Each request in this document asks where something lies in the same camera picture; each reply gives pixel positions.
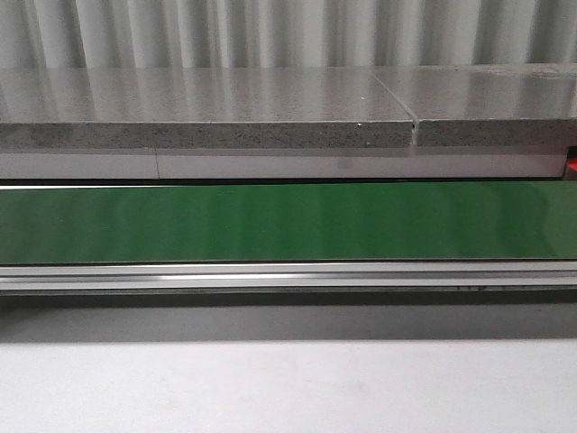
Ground aluminium conveyor frame rail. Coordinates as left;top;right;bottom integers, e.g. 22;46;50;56
1;259;576;297

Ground green conveyor belt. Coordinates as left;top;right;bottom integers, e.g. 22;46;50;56
1;180;576;265

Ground white pleated curtain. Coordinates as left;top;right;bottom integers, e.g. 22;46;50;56
1;1;576;69

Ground grey stone countertop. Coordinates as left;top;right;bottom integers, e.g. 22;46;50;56
0;62;577;180

